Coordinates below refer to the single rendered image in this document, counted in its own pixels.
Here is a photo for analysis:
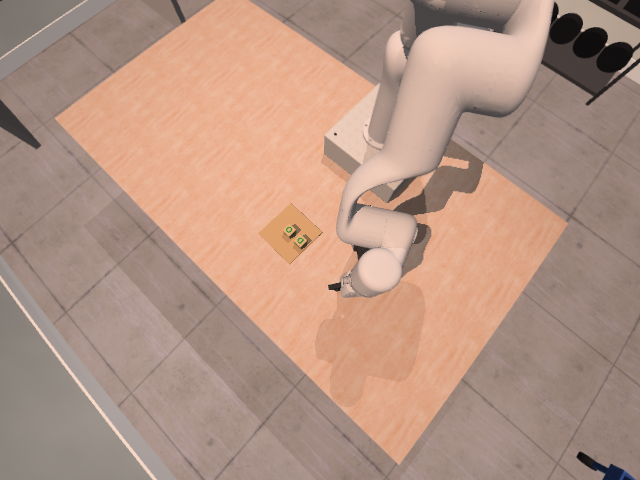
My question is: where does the tan mat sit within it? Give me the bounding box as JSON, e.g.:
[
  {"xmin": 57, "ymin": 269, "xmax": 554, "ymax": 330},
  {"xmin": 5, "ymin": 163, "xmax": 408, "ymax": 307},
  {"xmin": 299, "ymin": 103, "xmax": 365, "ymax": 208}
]
[{"xmin": 259, "ymin": 203, "xmax": 322, "ymax": 264}]

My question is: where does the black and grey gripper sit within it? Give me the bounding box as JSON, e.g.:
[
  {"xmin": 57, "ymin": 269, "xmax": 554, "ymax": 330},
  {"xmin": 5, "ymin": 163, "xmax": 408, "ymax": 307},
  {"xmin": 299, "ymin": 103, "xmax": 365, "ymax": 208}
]
[{"xmin": 328, "ymin": 271, "xmax": 361, "ymax": 298}]

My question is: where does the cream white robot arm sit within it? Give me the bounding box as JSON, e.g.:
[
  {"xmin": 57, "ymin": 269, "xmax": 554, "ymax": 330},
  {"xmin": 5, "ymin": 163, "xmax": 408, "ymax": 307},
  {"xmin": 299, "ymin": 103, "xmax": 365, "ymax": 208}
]
[{"xmin": 336, "ymin": 0, "xmax": 555, "ymax": 297}]

